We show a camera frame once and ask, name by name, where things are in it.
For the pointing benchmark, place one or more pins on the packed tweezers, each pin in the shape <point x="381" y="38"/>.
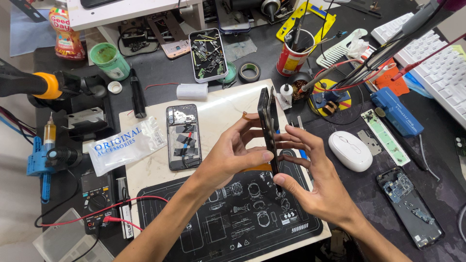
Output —
<point x="125" y="214"/>

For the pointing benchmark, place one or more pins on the small white glue bottle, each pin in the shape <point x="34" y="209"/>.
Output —
<point x="287" y="92"/>

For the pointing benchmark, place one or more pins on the red test probe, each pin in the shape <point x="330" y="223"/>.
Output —
<point x="422" y="60"/>

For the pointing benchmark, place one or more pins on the blue handheld repair device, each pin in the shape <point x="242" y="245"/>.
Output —
<point x="396" y="111"/>

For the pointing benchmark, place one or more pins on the blue plastic syringe stand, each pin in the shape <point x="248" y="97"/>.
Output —
<point x="36" y="163"/>

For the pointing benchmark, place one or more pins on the black tape roll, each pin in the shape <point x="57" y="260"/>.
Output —
<point x="249" y="72"/>

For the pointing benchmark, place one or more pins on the green screw sorting strip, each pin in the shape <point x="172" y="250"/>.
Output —
<point x="386" y="136"/>

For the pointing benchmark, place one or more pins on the tin of phone parts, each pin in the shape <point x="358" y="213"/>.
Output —
<point x="208" y="54"/>

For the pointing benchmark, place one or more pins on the black printed repair mat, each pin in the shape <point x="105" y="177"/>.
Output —
<point x="236" y="218"/>

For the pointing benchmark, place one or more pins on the black digital multimeter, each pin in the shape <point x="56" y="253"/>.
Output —
<point x="98" y="203"/>

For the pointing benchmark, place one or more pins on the black phone screen panel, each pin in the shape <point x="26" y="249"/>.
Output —
<point x="268" y="131"/>

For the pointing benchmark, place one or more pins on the white paper roll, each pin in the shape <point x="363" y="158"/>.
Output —
<point x="192" y="91"/>

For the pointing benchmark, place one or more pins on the metal tweezers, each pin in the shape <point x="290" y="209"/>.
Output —
<point x="300" y="123"/>

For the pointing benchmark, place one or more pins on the grey metal shield plate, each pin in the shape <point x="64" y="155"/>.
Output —
<point x="369" y="142"/>

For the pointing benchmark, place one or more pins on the white crumpled tissue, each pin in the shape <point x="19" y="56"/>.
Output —
<point x="357" y="45"/>

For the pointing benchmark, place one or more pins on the red multimeter lead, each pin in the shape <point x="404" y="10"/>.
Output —
<point x="120" y="205"/>

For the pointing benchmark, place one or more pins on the opened phone with circuit board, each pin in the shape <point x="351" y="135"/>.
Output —
<point x="409" y="205"/>

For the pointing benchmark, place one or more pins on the opened black phone body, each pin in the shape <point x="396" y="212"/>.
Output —
<point x="184" y="138"/>

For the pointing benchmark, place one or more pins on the yellow plastic tool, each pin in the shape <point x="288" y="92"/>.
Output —
<point x="324" y="18"/>

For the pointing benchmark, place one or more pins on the person's right hand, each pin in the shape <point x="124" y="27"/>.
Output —
<point x="324" y="185"/>

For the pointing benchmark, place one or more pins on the red can tool holder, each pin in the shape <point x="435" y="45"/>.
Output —
<point x="291" y="60"/>

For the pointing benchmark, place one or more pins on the pink phone frame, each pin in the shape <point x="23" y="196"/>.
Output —
<point x="174" y="49"/>

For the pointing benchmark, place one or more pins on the amber flux syringe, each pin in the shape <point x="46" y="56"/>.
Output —
<point x="49" y="133"/>

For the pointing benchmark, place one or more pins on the coffee drink bottle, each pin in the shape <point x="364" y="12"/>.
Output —
<point x="66" y="32"/>

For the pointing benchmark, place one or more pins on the yellow black soldering iron stand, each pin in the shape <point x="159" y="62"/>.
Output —
<point x="336" y="98"/>

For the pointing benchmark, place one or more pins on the brass wool tip cleaner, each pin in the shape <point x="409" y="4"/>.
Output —
<point x="299" y="87"/>

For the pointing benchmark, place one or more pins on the black orange hot air gun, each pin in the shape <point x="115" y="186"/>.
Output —
<point x="47" y="85"/>

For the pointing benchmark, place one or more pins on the orange paper note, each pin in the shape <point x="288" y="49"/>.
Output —
<point x="393" y="83"/>

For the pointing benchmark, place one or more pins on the white plastic comb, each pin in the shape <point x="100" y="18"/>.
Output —
<point x="336" y="51"/>

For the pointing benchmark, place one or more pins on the light blue paper sheet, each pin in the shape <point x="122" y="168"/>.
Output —
<point x="31" y="32"/>

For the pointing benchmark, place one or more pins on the clear plastic accessory bag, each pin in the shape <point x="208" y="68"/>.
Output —
<point x="125" y="145"/>

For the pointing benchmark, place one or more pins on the green plastic jar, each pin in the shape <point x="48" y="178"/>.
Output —
<point x="110" y="62"/>

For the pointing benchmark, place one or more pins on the white bottle cap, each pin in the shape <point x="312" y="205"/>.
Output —
<point x="115" y="87"/>

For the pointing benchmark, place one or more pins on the black cylindrical lamp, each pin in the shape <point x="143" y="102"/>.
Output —
<point x="65" y="157"/>

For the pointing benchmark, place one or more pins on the person's left hand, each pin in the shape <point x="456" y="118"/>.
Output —
<point x="227" y="153"/>

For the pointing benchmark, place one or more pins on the white computer mouse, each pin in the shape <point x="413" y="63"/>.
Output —
<point x="350" y="151"/>

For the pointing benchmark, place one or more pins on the dark phone with blue edge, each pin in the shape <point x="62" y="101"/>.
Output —
<point x="233" y="20"/>

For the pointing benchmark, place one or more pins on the teal round dish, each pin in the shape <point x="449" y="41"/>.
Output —
<point x="231" y="72"/>

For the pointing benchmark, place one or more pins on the black pen-shaped tool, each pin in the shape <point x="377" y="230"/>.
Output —
<point x="137" y="94"/>

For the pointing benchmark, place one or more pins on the clear plastic box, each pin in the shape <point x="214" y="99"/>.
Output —
<point x="69" y="240"/>

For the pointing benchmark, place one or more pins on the white keyboard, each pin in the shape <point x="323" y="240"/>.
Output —
<point x="437" y="69"/>

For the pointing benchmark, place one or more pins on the black microscope head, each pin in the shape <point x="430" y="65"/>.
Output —
<point x="262" y="7"/>

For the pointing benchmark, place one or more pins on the white shelf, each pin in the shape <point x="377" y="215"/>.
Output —
<point x="134" y="11"/>

